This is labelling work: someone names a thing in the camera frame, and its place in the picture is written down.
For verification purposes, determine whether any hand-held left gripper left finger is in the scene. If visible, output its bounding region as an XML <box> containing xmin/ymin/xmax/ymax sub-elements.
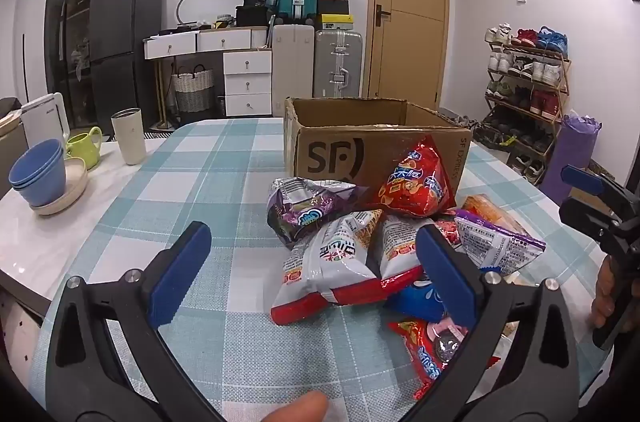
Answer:
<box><xmin>45</xmin><ymin>222</ymin><xmax>226</xmax><ymax>422</ymax></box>

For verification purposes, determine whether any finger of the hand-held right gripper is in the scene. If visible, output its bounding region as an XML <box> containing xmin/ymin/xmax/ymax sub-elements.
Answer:
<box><xmin>560</xmin><ymin>165</ymin><xmax>640</xmax><ymax>223</ymax></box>
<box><xmin>558</xmin><ymin>196</ymin><xmax>626</xmax><ymax>253</ymax></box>

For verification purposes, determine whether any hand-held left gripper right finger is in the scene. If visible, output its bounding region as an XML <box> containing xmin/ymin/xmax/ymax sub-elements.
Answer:
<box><xmin>400</xmin><ymin>225</ymin><xmax>581</xmax><ymax>422</ymax></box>

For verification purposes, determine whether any blue snack packet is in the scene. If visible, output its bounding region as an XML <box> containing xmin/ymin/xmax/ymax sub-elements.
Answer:
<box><xmin>385</xmin><ymin>277</ymin><xmax>448</xmax><ymax>323</ymax></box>

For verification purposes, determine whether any small red foil snack packet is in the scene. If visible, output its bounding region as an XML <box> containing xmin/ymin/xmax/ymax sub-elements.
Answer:
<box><xmin>434</xmin><ymin>217</ymin><xmax>463</xmax><ymax>250</ymax></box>

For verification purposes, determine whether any white and red snack bag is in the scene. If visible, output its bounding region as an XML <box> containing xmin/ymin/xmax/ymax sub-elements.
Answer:
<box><xmin>367</xmin><ymin>209</ymin><xmax>441</xmax><ymax>303</ymax></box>
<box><xmin>270</xmin><ymin>215</ymin><xmax>386</xmax><ymax>327</ymax></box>

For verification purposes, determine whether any purple white-backed snack bag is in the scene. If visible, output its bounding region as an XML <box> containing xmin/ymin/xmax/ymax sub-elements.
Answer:
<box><xmin>452</xmin><ymin>208</ymin><xmax>547</xmax><ymax>277</ymax></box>

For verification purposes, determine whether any orange snack packet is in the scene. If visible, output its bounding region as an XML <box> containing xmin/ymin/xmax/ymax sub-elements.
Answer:
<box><xmin>460</xmin><ymin>195</ymin><xmax>528</xmax><ymax>238</ymax></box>

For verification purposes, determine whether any red puffed snack bag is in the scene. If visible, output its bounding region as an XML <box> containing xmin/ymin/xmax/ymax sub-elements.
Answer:
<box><xmin>372</xmin><ymin>135</ymin><xmax>457</xmax><ymax>218</ymax></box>

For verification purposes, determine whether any dark purple snack bag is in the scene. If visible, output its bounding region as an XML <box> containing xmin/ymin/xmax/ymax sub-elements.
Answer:
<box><xmin>266</xmin><ymin>176</ymin><xmax>358</xmax><ymax>249</ymax></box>

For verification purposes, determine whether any brown cardboard box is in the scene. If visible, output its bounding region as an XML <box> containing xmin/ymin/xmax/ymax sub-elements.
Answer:
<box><xmin>284</xmin><ymin>96</ymin><xmax>473</xmax><ymax>208</ymax></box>

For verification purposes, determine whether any person's right hand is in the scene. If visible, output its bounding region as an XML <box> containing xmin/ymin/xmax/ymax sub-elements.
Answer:
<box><xmin>590</xmin><ymin>252</ymin><xmax>623</xmax><ymax>329</ymax></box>

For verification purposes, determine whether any person's left hand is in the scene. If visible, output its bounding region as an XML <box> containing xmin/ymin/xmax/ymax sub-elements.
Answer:
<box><xmin>257</xmin><ymin>389</ymin><xmax>331</xmax><ymax>422</ymax></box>

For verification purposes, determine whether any purple rolled yoga mat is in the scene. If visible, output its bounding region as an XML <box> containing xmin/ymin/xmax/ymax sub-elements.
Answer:
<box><xmin>537</xmin><ymin>115</ymin><xmax>603</xmax><ymax>203</ymax></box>

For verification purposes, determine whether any wooden shoe rack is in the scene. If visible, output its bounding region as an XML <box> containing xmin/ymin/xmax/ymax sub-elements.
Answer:
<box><xmin>472</xmin><ymin>42</ymin><xmax>571</xmax><ymax>183</ymax></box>

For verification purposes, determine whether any group of shoes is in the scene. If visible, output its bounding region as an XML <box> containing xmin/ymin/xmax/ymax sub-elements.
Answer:
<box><xmin>472</xmin><ymin>22</ymin><xmax>570</xmax><ymax>183</ymax></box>

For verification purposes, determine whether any cream shallow bowl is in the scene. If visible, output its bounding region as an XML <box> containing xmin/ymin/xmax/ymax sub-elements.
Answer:
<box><xmin>30</xmin><ymin>157</ymin><xmax>90</xmax><ymax>217</ymax></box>

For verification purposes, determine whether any cream tumbler cup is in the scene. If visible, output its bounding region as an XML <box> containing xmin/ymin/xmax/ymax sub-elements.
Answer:
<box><xmin>111</xmin><ymin>108</ymin><xmax>148</xmax><ymax>165</ymax></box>

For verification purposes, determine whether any green mug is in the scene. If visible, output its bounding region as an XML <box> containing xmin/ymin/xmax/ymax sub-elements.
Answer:
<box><xmin>65</xmin><ymin>126</ymin><xmax>103</xmax><ymax>170</ymax></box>

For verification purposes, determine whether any blue bowl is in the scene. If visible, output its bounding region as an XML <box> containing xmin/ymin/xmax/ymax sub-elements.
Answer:
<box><xmin>8</xmin><ymin>138</ymin><xmax>67</xmax><ymax>194</ymax></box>
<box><xmin>12</xmin><ymin>182</ymin><xmax>67</xmax><ymax>207</ymax></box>

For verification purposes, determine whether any grey and white woven basket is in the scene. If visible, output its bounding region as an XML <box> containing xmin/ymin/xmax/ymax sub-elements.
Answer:
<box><xmin>172</xmin><ymin>65</ymin><xmax>215</xmax><ymax>113</ymax></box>

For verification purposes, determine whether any white drawer dresser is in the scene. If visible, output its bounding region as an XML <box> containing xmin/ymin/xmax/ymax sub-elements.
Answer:
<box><xmin>143</xmin><ymin>27</ymin><xmax>273</xmax><ymax>119</ymax></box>

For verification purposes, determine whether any white electric kettle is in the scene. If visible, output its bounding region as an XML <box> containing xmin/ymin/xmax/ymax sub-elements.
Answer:
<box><xmin>20</xmin><ymin>92</ymin><xmax>71</xmax><ymax>153</ymax></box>

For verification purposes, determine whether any wooden door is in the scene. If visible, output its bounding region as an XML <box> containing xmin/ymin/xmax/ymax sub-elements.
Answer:
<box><xmin>361</xmin><ymin>0</ymin><xmax>450</xmax><ymax>113</ymax></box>

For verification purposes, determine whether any dark grey refrigerator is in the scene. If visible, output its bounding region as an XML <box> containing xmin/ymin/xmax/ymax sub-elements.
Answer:
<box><xmin>89</xmin><ymin>0</ymin><xmax>166</xmax><ymax>135</ymax></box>

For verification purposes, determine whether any beige suitcase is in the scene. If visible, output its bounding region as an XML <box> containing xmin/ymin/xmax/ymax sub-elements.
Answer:
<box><xmin>271</xmin><ymin>24</ymin><xmax>316</xmax><ymax>119</ymax></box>

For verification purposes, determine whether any silver suitcase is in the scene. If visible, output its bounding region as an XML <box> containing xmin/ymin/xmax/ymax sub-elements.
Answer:
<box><xmin>314</xmin><ymin>30</ymin><xmax>363</xmax><ymax>99</ymax></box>

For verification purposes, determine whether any white wardrobe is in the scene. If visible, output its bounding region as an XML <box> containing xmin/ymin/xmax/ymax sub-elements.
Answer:
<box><xmin>12</xmin><ymin>0</ymin><xmax>49</xmax><ymax>100</ymax></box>

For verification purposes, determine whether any black storage box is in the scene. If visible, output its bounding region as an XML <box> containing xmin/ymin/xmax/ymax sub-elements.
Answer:
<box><xmin>236</xmin><ymin>5</ymin><xmax>273</xmax><ymax>28</ymax></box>

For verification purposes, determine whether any dark glass cabinet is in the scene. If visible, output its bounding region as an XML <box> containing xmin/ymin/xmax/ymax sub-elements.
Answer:
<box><xmin>44</xmin><ymin>0</ymin><xmax>121</xmax><ymax>128</ymax></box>

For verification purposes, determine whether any arched metal-framed mirror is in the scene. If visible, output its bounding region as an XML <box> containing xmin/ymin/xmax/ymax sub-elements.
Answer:
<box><xmin>176</xmin><ymin>0</ymin><xmax>244</xmax><ymax>26</ymax></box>

